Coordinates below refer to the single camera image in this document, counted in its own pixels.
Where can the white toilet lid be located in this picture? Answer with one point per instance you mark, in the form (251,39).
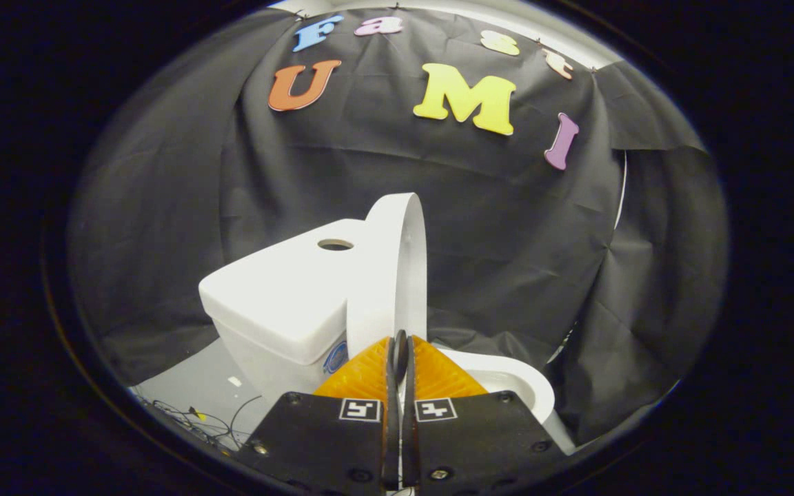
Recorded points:
(376,275)

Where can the black backdrop cloth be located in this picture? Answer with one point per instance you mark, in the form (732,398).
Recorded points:
(507,241)

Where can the white toilet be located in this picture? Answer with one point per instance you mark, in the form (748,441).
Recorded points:
(266,375)

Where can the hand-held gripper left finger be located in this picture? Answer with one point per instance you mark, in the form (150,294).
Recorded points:
(390,427)

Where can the white toilet seat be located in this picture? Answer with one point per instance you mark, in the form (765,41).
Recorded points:
(531,386)

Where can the white toilet tank cover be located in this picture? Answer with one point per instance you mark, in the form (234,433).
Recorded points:
(280,289)

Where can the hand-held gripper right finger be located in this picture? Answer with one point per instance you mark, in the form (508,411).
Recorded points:
(409,427)

